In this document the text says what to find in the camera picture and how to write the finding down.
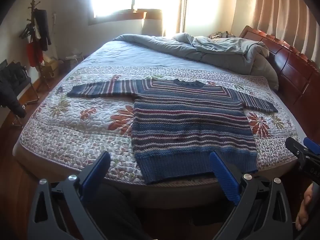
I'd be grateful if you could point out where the beige pleated curtain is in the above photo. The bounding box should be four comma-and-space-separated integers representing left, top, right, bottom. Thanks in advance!
230, 0, 318, 62

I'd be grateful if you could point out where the metal frame chair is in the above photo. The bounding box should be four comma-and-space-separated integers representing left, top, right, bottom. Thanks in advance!
9, 79, 39, 128

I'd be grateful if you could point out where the floral quilted bedspread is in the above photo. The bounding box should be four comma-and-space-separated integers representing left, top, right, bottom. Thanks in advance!
19, 40, 302, 188

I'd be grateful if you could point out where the blue striped knitted sweater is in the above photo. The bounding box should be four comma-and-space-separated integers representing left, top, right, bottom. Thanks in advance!
66, 78, 278, 184

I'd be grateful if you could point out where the wooden framed window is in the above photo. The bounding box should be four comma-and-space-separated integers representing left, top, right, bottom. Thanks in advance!
86, 0, 187, 26

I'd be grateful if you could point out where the wooden coat rack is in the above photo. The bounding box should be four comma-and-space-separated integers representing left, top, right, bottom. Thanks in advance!
19, 0, 58, 92

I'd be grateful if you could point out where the grey crumpled duvet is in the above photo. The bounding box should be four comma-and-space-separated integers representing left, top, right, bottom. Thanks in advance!
112, 32, 270, 75

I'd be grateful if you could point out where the beige pillow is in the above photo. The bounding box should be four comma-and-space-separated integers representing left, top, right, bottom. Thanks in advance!
250, 54, 280, 92

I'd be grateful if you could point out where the patterned cloth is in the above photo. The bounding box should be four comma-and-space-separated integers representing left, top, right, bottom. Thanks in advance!
209, 31, 237, 40

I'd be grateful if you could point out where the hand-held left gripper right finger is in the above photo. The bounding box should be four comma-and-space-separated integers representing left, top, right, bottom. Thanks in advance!
209, 151, 293, 240

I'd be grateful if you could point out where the dark hanging garment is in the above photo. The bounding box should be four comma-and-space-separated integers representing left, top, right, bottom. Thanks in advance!
34, 9, 52, 52

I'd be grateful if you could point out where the red bag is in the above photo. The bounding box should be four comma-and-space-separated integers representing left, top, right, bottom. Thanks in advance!
27, 42, 44, 67

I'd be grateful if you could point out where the striped storage basket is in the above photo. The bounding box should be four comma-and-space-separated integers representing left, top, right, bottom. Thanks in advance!
65, 52, 83, 71

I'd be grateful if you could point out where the red-brown wooden headboard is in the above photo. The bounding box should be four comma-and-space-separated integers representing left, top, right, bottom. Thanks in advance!
239, 25, 320, 138

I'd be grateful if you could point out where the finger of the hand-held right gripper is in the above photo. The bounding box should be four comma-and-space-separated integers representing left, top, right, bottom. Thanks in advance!
285, 136, 310, 161
303, 137, 320, 154

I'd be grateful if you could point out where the bed base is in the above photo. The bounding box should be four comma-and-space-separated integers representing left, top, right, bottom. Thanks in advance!
12, 140, 250, 208

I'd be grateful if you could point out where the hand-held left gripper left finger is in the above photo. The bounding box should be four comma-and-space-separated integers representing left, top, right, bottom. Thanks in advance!
27, 151, 112, 240

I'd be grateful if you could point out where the person's right hand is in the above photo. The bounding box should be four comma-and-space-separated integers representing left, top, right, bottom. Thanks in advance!
295, 182, 314, 231

